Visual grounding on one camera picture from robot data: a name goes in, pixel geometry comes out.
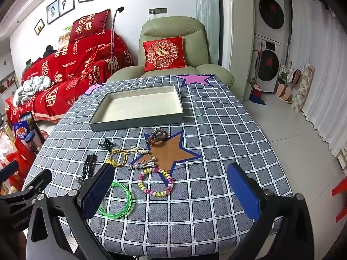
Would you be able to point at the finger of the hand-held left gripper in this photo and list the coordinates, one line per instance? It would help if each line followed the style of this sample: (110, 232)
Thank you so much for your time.
(8, 171)
(38, 180)

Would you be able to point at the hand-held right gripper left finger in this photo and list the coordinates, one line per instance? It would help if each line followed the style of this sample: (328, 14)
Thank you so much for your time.
(99, 188)

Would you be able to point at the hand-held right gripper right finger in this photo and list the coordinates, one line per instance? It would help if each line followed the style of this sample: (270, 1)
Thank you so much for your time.
(244, 192)

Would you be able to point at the green plastic bangle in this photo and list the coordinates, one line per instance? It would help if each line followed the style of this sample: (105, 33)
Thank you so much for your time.
(127, 195)

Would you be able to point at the black hair clip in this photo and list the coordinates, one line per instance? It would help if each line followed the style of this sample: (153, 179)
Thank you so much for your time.
(106, 144)

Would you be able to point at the silver star hair clip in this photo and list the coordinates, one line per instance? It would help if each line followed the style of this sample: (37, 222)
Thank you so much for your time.
(143, 164)

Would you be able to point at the grey tray with cream inside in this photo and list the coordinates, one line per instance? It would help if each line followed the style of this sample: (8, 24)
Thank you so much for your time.
(141, 105)

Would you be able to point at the blue snack bag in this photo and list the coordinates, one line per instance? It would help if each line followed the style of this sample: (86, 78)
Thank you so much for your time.
(21, 131)

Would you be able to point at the beige bow hair clip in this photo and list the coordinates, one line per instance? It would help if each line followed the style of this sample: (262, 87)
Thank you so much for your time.
(139, 150)

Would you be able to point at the grey checked tablecloth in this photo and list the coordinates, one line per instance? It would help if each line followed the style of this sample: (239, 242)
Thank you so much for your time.
(211, 130)

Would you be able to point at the brown star sticker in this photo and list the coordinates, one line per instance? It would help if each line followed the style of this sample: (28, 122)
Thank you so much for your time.
(173, 151)

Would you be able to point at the grey crumpled cloth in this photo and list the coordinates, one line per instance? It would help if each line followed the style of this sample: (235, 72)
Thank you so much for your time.
(32, 86)

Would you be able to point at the red plastic stool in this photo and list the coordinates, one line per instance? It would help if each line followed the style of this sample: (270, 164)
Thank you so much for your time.
(340, 195)

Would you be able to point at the red mop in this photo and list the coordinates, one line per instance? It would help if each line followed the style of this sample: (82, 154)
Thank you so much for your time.
(256, 86)

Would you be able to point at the slipper rack with slippers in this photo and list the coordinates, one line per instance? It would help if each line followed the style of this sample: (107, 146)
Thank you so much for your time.
(287, 84)

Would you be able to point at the red printed sofa cover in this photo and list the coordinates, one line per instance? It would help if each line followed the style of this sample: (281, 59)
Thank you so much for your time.
(70, 67)

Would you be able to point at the patterned board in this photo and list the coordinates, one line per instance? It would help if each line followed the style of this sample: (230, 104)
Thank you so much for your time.
(304, 86)

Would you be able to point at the large pink star sticker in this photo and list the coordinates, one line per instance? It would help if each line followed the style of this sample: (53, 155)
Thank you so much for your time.
(193, 79)

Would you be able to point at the dark clothing on sofa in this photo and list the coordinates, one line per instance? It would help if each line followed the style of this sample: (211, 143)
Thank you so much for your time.
(49, 51)

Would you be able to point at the white washing machine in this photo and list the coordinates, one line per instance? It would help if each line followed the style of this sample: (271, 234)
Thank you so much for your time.
(268, 65)

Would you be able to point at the white sheer curtain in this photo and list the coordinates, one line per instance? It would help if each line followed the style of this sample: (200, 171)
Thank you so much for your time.
(320, 73)

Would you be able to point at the red embroidered cushion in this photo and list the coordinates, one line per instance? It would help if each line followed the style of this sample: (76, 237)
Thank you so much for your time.
(164, 53)

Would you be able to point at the red printed pillow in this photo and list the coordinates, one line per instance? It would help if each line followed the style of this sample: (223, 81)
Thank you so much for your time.
(89, 25)

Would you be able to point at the flexible phone holder stand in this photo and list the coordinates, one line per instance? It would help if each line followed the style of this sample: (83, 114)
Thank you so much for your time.
(115, 21)

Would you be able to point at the teal curtain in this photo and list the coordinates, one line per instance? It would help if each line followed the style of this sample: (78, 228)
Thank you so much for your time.
(207, 19)

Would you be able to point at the green armchair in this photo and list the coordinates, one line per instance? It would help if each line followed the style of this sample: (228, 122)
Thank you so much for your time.
(173, 27)

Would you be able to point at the white tumble dryer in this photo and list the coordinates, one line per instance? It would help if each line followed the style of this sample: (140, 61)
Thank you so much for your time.
(271, 10)

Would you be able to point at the small black picture frame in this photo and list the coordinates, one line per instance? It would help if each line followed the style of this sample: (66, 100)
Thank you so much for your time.
(39, 27)

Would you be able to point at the black portrait picture frame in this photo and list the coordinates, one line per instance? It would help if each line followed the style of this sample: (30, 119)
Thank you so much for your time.
(66, 2)
(53, 11)

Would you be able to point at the wall socket panel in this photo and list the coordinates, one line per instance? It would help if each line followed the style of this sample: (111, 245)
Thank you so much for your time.
(157, 11)

